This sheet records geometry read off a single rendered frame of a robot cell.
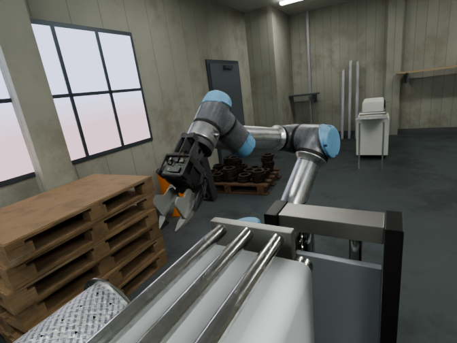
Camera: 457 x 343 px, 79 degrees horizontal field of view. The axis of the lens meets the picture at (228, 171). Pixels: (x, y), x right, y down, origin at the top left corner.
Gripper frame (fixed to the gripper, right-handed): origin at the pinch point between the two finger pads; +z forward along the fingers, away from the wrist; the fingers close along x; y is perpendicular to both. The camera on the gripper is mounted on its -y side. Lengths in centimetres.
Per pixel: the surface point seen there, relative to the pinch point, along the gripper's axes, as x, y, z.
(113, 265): -155, -128, 5
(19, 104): -242, -29, -90
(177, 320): 26.9, 26.5, 14.2
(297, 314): 33.5, 19.7, 11.0
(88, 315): 1.2, 11.3, 18.9
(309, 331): 33.5, 13.7, 11.8
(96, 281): -3.1, 9.2, 14.4
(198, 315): 26.9, 23.8, 13.5
